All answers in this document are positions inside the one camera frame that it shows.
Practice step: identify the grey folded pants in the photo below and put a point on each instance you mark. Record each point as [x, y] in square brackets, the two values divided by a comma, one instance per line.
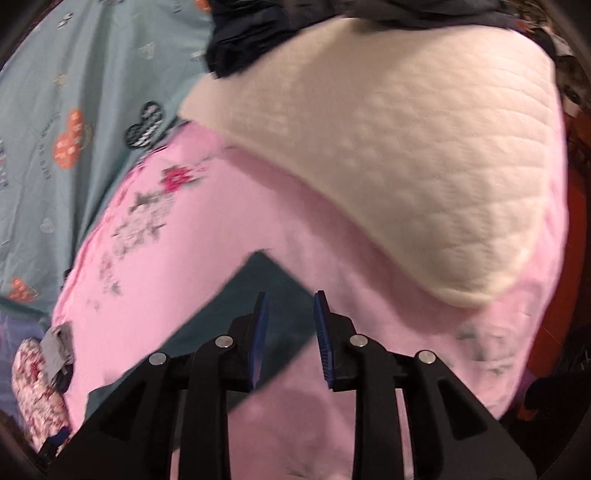
[57, 348]

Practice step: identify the dark teal fleece pants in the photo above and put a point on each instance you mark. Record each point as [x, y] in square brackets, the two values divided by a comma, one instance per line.
[268, 281]

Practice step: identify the navy folded garment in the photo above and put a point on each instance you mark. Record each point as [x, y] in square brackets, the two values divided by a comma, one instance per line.
[64, 379]

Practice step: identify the red floral pillow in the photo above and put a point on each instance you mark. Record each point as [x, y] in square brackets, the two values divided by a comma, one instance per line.
[37, 397]

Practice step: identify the pink floral bed sheet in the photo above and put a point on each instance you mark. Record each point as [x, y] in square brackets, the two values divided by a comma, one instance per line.
[184, 277]

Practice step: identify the teal printed duvet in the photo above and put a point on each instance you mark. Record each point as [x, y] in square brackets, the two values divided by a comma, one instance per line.
[69, 69]

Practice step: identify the blue checked pillow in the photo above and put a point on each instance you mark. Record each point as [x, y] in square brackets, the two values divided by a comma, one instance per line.
[18, 323]

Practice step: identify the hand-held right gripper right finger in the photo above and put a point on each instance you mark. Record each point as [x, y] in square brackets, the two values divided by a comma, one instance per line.
[323, 332]

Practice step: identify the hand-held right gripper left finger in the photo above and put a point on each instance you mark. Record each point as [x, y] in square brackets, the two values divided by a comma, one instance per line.
[258, 332]

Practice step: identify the dark navy cloth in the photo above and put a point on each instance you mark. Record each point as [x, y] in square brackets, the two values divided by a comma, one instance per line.
[240, 41]

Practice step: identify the white quilted blanket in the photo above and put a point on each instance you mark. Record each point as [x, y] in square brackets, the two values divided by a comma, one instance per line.
[392, 161]

